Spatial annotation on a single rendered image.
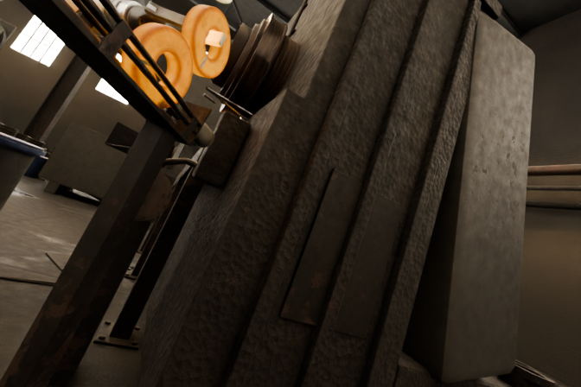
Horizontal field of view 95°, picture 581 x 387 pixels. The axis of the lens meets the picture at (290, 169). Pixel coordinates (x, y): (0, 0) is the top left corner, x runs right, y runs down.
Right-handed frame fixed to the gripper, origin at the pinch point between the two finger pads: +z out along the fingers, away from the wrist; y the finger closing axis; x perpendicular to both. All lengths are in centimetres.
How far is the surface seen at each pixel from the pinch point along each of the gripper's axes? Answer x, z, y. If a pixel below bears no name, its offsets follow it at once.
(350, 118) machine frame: 2.2, 35.7, -26.7
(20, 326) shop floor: -85, -34, -26
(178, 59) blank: -11.6, 1.2, 6.8
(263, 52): 22.1, -2.0, -31.2
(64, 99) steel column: 82, -611, -424
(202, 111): -15.6, 1.5, -7.6
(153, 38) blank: -13.1, 1.1, 13.9
